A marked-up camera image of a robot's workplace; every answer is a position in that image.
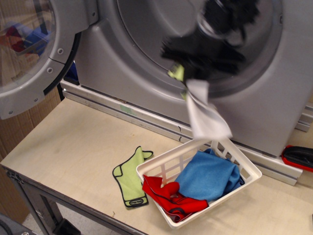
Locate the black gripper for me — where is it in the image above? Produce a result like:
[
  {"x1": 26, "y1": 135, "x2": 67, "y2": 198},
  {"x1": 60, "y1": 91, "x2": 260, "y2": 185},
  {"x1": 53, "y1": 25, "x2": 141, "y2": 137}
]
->
[{"x1": 161, "y1": 34, "x2": 246, "y2": 81}]

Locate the green sock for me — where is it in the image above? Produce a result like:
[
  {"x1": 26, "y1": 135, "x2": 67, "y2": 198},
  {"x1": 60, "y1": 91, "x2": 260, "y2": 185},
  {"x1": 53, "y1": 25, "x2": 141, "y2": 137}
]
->
[
  {"x1": 167, "y1": 63, "x2": 187, "y2": 101},
  {"x1": 112, "y1": 146, "x2": 154, "y2": 209}
]

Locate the white cloth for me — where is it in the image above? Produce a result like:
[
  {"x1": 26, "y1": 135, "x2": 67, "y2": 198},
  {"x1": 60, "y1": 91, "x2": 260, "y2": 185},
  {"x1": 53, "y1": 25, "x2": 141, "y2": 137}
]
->
[{"x1": 186, "y1": 79, "x2": 232, "y2": 140}]

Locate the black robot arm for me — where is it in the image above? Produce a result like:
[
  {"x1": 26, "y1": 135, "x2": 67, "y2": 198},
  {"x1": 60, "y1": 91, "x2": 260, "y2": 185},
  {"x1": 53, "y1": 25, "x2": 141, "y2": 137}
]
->
[{"x1": 161, "y1": 0, "x2": 259, "y2": 83}]

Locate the grey toy washing machine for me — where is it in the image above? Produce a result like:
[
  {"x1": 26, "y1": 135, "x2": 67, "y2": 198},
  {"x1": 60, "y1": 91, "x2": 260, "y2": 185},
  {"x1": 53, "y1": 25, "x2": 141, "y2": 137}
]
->
[{"x1": 75, "y1": 0, "x2": 313, "y2": 155}]

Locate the blue bin behind machine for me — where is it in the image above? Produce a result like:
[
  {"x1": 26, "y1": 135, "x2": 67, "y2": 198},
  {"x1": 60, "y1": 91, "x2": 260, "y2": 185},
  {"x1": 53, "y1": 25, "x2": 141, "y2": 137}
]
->
[{"x1": 64, "y1": 62, "x2": 80, "y2": 86}]

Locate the white plastic basket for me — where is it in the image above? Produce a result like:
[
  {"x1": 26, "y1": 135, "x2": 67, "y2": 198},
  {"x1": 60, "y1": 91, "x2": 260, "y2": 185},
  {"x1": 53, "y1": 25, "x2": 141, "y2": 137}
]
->
[{"x1": 136, "y1": 139, "x2": 262, "y2": 229}]

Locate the blue cloth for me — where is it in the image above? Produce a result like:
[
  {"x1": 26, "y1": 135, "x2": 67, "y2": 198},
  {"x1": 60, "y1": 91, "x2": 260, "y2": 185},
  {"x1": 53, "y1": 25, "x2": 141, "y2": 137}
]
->
[{"x1": 175, "y1": 148, "x2": 245, "y2": 202}]

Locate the red black tool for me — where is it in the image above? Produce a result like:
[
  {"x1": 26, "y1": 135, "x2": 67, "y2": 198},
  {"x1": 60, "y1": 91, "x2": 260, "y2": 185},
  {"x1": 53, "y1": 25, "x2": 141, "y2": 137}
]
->
[{"x1": 281, "y1": 145, "x2": 313, "y2": 172}]

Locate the red cloth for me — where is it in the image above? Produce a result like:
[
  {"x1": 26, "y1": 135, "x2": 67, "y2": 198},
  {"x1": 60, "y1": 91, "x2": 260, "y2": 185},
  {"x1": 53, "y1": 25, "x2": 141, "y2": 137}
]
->
[{"x1": 142, "y1": 175, "x2": 209, "y2": 223}]

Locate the green sock on table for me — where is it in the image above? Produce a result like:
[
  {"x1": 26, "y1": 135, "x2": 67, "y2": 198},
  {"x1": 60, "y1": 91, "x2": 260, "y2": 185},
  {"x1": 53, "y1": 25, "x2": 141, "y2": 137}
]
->
[{"x1": 112, "y1": 146, "x2": 154, "y2": 209}]

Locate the grey washer door clear window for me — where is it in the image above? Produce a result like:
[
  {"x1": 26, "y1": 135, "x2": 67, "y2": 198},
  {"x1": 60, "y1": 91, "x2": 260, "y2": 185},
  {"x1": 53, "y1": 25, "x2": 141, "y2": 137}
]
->
[{"x1": 0, "y1": 0, "x2": 98, "y2": 119}]

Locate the aluminium extrusion rail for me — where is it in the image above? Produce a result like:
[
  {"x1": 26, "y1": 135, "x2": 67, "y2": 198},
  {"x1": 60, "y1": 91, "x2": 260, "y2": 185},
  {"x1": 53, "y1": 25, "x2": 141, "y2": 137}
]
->
[{"x1": 61, "y1": 80, "x2": 303, "y2": 186}]

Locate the metal table frame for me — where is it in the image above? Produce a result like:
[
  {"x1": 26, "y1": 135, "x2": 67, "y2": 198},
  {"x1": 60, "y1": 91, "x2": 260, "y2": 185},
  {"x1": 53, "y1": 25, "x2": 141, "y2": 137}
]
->
[{"x1": 2, "y1": 164, "x2": 145, "y2": 235}]

